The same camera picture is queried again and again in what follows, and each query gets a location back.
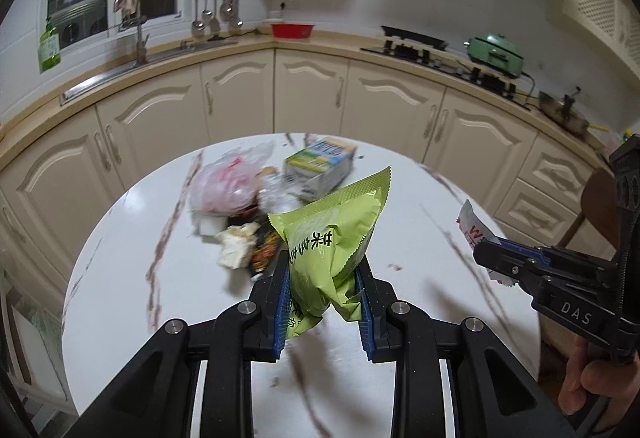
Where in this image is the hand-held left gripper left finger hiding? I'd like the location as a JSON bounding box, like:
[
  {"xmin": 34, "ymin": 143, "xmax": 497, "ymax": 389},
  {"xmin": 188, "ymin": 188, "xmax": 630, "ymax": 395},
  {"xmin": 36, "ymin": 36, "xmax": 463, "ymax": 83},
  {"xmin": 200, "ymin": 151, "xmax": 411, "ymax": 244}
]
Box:
[{"xmin": 65, "ymin": 250, "xmax": 292, "ymax": 438}]

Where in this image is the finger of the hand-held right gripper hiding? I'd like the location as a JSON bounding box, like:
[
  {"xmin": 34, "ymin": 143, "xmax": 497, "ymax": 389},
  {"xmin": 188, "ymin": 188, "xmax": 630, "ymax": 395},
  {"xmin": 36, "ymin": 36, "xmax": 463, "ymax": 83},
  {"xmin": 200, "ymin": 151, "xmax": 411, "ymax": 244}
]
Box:
[
  {"xmin": 492, "ymin": 238, "xmax": 557, "ymax": 269},
  {"xmin": 472, "ymin": 242, "xmax": 541, "ymax": 293}
]

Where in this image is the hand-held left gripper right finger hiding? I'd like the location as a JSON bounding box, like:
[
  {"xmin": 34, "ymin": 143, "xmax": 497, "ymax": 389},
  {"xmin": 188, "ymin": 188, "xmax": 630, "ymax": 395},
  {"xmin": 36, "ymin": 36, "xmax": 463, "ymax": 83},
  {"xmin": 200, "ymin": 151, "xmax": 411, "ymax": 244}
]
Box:
[{"xmin": 352, "ymin": 255, "xmax": 576, "ymax": 438}]

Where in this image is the white red wrapper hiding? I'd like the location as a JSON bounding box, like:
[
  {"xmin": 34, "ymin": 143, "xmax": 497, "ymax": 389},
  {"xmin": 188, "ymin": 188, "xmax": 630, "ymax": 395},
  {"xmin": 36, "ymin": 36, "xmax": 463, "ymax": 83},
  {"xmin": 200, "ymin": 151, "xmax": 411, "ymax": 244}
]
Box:
[{"xmin": 456, "ymin": 199, "xmax": 521, "ymax": 289}]

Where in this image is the lime green snack packet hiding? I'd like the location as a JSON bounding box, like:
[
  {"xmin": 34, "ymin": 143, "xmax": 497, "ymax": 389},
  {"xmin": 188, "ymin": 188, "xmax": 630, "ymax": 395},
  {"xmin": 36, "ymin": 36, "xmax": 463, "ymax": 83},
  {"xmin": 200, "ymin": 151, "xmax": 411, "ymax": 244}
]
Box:
[{"xmin": 267, "ymin": 166, "xmax": 392, "ymax": 344}]

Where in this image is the green white milk carton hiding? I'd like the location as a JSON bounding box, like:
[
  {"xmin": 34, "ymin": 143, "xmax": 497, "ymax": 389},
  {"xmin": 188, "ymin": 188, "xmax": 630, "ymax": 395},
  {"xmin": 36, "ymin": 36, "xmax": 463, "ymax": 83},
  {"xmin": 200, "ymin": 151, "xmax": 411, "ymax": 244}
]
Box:
[{"xmin": 283, "ymin": 137, "xmax": 358, "ymax": 203}]

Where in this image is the person's right hand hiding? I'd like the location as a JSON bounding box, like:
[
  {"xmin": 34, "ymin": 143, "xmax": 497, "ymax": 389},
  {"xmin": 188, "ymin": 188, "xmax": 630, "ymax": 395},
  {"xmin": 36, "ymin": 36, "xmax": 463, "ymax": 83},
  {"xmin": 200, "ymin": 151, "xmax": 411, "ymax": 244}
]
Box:
[{"xmin": 557, "ymin": 335, "xmax": 640, "ymax": 419}]

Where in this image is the red patterned wrapper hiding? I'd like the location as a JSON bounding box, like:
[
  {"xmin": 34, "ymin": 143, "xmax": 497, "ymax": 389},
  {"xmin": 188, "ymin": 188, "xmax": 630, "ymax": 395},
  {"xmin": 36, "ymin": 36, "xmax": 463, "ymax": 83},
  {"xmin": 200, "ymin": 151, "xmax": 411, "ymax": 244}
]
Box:
[{"xmin": 249, "ymin": 230, "xmax": 287, "ymax": 281}]

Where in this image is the white crumpled wrapper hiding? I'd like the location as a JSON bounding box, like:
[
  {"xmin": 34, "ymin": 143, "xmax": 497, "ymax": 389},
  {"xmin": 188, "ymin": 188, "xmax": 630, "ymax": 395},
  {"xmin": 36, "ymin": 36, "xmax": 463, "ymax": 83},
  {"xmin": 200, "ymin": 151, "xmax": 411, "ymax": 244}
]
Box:
[{"xmin": 216, "ymin": 223, "xmax": 262, "ymax": 271}]

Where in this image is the brown wooden chair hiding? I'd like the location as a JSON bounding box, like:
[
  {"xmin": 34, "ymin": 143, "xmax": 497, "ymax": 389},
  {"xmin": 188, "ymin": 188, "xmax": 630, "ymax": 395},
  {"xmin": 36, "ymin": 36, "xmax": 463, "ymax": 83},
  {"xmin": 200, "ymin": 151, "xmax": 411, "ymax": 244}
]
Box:
[{"xmin": 557, "ymin": 168, "xmax": 621, "ymax": 263}]

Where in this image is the white foam piece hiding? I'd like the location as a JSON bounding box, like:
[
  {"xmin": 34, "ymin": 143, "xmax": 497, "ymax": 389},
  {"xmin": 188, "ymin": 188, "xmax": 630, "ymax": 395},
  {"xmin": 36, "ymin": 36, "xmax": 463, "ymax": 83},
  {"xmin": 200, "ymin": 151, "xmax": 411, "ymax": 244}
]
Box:
[{"xmin": 196, "ymin": 212, "xmax": 228, "ymax": 239}]

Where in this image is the clear plastic wrap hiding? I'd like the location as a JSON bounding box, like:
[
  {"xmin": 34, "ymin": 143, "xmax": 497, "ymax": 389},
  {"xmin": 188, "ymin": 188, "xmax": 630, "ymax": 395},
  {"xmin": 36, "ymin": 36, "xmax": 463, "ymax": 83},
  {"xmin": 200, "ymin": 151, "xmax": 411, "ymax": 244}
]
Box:
[{"xmin": 257, "ymin": 167, "xmax": 303, "ymax": 215}]

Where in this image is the round white marble table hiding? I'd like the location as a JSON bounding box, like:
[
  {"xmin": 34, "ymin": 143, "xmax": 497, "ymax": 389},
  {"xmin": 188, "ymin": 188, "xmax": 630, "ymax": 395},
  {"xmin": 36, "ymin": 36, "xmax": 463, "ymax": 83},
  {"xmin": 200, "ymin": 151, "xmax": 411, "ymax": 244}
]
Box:
[{"xmin": 62, "ymin": 133, "xmax": 543, "ymax": 438}]

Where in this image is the pink plastic bag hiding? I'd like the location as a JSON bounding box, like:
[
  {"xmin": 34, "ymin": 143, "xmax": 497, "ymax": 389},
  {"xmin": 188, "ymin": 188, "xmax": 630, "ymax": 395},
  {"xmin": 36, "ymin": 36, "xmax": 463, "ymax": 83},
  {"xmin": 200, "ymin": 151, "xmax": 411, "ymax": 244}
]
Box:
[{"xmin": 189, "ymin": 141, "xmax": 276, "ymax": 215}]

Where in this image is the metal wok with lid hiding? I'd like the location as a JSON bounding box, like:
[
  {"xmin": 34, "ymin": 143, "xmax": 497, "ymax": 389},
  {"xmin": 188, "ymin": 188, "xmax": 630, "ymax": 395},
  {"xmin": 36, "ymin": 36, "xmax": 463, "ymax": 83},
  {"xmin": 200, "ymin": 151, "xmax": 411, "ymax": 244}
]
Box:
[{"xmin": 537, "ymin": 88, "xmax": 593, "ymax": 139}]

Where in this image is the black gas hob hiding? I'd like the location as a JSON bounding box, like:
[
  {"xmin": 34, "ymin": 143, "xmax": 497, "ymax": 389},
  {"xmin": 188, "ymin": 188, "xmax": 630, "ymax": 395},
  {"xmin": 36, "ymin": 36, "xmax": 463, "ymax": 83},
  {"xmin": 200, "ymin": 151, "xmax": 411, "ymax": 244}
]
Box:
[{"xmin": 360, "ymin": 42, "xmax": 532, "ymax": 111}]

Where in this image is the green electric cooking pot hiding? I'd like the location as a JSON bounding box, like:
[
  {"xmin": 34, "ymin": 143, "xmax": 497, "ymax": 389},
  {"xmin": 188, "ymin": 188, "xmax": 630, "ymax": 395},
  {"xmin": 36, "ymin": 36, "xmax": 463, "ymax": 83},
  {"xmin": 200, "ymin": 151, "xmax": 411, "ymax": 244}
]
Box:
[{"xmin": 465, "ymin": 34, "xmax": 527, "ymax": 77}]

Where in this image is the black griddle pan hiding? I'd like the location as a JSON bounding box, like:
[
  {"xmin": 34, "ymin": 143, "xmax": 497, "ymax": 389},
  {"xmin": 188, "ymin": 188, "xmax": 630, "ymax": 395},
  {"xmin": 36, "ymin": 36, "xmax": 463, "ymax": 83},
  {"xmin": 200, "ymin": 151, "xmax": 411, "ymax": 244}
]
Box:
[{"xmin": 381, "ymin": 25, "xmax": 448, "ymax": 51}]

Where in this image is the metal storage shelf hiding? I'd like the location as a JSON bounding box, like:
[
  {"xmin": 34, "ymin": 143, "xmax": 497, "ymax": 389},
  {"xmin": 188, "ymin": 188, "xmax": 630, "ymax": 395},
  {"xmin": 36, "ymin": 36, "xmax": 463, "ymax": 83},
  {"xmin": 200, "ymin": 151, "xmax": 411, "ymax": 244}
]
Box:
[{"xmin": 0, "ymin": 285, "xmax": 68, "ymax": 401}]

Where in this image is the red plastic basin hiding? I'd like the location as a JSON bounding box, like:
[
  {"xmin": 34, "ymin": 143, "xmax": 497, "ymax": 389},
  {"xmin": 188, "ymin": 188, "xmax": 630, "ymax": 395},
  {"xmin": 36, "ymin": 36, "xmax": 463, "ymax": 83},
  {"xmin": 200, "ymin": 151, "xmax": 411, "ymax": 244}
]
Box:
[{"xmin": 270, "ymin": 22, "xmax": 316, "ymax": 40}]

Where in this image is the stainless steel double sink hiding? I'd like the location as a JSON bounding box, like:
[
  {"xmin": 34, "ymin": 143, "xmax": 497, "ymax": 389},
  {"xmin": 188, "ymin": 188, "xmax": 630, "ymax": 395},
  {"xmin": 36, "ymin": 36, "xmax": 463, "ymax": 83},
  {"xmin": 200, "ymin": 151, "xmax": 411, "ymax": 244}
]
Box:
[{"xmin": 60, "ymin": 40, "xmax": 240, "ymax": 106}]

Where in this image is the metal kitchen faucet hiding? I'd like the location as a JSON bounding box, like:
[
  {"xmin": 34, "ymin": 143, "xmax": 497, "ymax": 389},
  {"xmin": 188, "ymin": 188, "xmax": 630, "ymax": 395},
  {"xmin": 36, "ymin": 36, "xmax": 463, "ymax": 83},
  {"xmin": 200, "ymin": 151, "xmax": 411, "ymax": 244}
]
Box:
[{"xmin": 114, "ymin": 0, "xmax": 151, "ymax": 64}]

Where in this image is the green dish soap bottle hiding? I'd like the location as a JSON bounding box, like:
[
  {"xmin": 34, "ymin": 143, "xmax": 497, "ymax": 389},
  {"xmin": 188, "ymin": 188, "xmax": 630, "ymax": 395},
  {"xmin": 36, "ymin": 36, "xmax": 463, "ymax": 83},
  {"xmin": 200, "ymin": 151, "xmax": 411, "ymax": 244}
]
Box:
[{"xmin": 38, "ymin": 18, "xmax": 62, "ymax": 72}]

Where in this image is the large lattice door wall cabinet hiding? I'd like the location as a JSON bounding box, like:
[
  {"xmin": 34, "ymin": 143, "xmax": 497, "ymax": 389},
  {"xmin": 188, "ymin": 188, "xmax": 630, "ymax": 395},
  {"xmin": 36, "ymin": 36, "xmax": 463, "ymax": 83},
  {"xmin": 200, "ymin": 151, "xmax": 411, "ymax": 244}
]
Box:
[{"xmin": 562, "ymin": 0, "xmax": 640, "ymax": 63}]

